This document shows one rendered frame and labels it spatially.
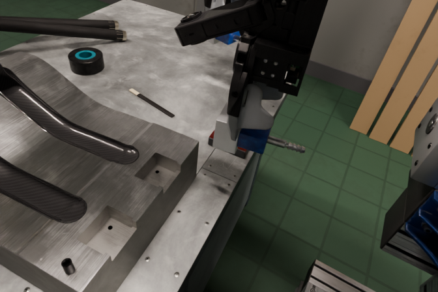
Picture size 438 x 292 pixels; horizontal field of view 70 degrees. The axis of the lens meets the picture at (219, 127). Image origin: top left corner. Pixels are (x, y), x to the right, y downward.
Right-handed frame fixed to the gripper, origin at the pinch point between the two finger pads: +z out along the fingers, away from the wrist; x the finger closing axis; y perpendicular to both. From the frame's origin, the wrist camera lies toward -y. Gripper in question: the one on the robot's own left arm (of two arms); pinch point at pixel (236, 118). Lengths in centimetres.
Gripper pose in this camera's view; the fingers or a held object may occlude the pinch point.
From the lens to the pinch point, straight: 45.6
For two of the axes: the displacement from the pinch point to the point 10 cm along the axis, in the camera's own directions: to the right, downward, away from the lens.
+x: 3.3, -5.9, 7.4
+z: -1.0, 7.5, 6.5
